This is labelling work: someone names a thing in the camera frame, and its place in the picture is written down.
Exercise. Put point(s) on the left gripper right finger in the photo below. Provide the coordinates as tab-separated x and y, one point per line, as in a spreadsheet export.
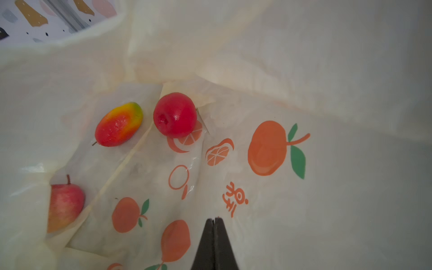
223	252

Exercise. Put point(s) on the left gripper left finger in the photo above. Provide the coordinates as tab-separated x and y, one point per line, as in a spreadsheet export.
205	258

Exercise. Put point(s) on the round red fruit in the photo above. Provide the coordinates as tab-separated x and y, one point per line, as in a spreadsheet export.
175	115

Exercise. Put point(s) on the yellow translucent plastic bag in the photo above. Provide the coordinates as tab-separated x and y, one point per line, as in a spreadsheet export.
313	140

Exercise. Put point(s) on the pink red apple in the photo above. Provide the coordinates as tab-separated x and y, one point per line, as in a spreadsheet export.
66	204

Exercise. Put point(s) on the red yellow mango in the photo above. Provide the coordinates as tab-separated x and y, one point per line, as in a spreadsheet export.
119	125

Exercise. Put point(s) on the left aluminium corner post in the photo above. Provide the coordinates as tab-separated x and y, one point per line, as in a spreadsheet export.
65	12

